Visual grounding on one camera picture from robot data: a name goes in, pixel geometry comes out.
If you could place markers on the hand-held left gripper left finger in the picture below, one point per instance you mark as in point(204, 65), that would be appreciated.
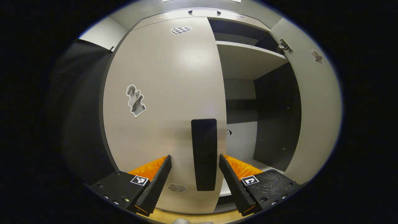
point(155, 186)

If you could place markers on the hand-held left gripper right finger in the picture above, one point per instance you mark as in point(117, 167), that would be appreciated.
point(238, 186)

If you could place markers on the grey double-door shoe cabinet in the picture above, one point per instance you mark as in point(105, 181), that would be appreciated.
point(275, 124)

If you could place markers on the grey cabinet door checkered sticker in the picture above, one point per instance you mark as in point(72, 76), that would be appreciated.
point(168, 93)

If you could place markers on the grey cabinet door cube stickers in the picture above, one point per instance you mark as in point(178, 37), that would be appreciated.
point(317, 124)

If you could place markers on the metal door hinge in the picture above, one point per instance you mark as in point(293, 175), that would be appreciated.
point(284, 46)

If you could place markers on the grey cabinet drawer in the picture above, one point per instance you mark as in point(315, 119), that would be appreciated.
point(174, 15)

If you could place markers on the black backdrop cloth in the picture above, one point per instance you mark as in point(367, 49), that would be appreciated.
point(77, 124)

